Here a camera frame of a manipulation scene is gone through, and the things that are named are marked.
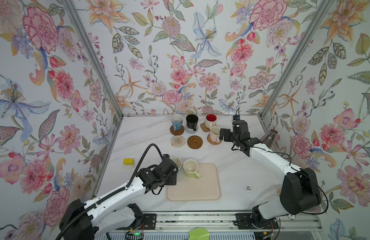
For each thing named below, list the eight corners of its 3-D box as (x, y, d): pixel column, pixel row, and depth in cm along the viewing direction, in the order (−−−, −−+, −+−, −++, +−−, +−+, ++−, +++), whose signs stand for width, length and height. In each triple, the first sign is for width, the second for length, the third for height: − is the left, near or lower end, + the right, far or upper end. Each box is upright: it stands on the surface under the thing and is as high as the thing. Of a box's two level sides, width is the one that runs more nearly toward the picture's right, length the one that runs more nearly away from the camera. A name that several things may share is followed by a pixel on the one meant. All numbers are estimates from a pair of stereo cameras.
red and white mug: (205, 131, 113) (206, 123, 106) (204, 121, 120) (205, 113, 113) (216, 131, 113) (218, 123, 106) (214, 121, 120) (216, 113, 113)
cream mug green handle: (183, 182, 89) (183, 175, 81) (183, 167, 95) (183, 158, 87) (198, 182, 89) (199, 175, 81) (197, 166, 95) (198, 158, 87)
